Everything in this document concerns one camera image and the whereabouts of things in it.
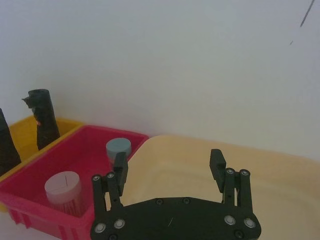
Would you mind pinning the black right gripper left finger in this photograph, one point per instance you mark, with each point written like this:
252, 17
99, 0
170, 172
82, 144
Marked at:
119, 172

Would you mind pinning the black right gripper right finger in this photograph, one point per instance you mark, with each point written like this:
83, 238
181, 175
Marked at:
218, 170

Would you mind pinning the grey-blue cylinder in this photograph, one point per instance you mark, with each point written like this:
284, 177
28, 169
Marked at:
118, 147

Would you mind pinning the red plastic bin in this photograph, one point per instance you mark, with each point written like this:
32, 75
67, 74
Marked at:
75, 160

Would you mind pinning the pale lilac cylinder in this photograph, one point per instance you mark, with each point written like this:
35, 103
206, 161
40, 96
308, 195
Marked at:
62, 190

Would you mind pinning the yellow plastic bin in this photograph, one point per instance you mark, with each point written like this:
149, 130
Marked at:
23, 140

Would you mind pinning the black tapered post torn top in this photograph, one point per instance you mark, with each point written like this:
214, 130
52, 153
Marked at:
45, 125

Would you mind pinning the black tapered post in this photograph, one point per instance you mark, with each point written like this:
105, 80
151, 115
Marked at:
6, 150

